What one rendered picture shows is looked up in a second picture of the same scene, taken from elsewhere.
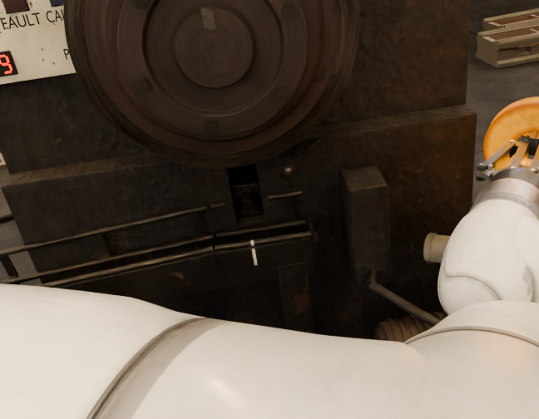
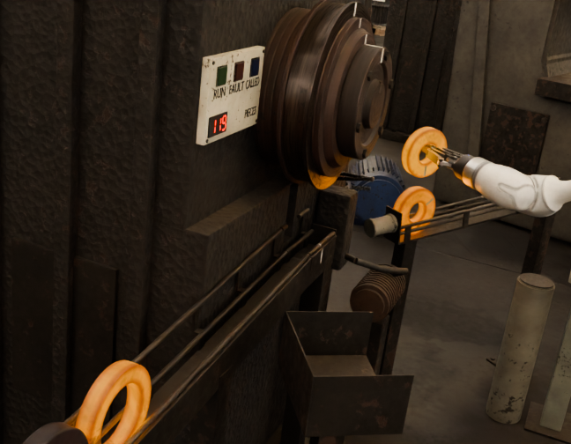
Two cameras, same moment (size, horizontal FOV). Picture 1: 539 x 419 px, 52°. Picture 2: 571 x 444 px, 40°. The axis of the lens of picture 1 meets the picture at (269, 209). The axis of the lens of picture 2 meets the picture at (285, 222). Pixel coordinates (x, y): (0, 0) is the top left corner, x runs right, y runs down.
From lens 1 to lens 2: 1.97 m
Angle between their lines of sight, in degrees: 63
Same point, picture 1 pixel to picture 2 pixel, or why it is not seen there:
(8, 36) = (228, 99)
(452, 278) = (521, 188)
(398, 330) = (376, 283)
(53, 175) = (227, 219)
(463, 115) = not seen: hidden behind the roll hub
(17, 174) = (193, 226)
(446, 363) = not seen: outside the picture
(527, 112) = (428, 134)
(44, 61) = (236, 119)
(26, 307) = not seen: outside the picture
